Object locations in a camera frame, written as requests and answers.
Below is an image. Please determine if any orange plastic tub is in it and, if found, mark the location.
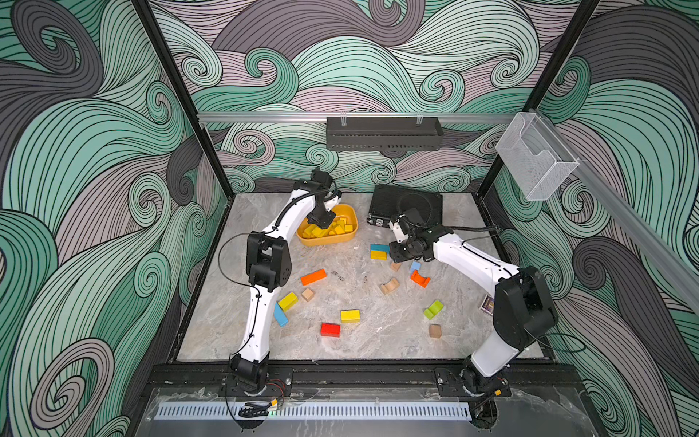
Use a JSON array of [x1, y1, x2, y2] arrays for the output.
[[296, 204, 359, 247]]

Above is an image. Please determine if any orange arch block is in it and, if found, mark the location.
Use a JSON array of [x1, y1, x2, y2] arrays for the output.
[[411, 269, 431, 289]]

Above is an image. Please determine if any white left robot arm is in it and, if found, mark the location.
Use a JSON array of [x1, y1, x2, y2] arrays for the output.
[[229, 169, 342, 393]]

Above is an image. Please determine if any yellow block near red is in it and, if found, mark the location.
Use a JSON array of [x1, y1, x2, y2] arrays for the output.
[[340, 310, 360, 323]]

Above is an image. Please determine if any yellow green block left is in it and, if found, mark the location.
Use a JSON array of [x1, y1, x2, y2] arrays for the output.
[[278, 292, 299, 312]]

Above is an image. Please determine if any orange rectangular block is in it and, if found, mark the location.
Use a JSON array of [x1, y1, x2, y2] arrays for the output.
[[300, 269, 327, 286]]

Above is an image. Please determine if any clear plastic wall holder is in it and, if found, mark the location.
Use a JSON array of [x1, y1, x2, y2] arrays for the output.
[[496, 111, 579, 201]]

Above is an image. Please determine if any green arch block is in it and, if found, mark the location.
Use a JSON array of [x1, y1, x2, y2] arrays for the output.
[[423, 300, 444, 320]]

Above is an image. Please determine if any black electronics box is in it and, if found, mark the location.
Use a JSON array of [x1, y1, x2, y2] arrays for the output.
[[367, 185, 443, 228]]

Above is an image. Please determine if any natural wood cube left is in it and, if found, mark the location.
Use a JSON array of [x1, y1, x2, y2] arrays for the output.
[[302, 289, 315, 302]]

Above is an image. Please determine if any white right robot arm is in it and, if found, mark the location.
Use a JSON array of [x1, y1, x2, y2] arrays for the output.
[[387, 193, 559, 397]]

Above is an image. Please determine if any playing card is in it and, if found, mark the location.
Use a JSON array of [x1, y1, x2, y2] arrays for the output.
[[480, 295, 494, 316]]

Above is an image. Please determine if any natural wood cube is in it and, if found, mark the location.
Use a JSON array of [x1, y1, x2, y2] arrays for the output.
[[429, 324, 442, 339], [302, 289, 315, 302]]

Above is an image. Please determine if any blue long block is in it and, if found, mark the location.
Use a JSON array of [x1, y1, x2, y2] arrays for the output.
[[273, 303, 289, 327]]

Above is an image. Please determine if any black wall tray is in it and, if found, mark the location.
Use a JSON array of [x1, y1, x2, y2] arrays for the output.
[[326, 116, 444, 153]]

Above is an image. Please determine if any white cable duct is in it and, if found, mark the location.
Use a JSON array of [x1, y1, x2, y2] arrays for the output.
[[154, 401, 471, 422]]

